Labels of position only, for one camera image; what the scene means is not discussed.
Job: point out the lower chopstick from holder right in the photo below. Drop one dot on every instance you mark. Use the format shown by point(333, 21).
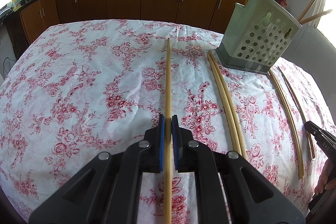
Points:
point(314, 17)

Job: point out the dark bamboo chopstick far right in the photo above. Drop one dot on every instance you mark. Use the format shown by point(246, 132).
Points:
point(296, 101)

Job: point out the brown kitchen cabinets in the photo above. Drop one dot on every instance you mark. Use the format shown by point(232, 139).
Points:
point(207, 14)

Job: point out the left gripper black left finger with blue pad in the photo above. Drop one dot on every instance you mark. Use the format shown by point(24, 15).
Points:
point(106, 190)

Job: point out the red floral white tablecloth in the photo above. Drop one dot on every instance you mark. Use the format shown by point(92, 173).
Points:
point(86, 87)

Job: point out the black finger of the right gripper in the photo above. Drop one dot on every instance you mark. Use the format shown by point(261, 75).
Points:
point(324, 139)

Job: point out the chopstick leaning from holder right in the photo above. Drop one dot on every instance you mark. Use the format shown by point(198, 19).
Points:
point(305, 10)

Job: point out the grey perforated utensil holder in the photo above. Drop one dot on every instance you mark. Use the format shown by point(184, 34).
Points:
point(256, 36)

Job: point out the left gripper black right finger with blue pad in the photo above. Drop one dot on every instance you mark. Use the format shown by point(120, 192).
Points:
point(228, 188)

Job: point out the person's right hand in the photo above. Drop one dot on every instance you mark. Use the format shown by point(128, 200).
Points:
point(322, 182)

